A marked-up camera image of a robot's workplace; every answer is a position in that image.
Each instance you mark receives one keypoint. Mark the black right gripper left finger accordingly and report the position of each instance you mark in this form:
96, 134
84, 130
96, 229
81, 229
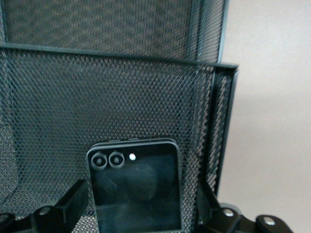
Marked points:
70, 208

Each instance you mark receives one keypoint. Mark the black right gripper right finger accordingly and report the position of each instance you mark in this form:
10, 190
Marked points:
218, 218

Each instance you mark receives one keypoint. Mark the black flip phone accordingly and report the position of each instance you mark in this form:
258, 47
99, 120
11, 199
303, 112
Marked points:
136, 189

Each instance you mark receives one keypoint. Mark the black mesh desk tray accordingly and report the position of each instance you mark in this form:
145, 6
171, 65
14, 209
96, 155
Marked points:
97, 97

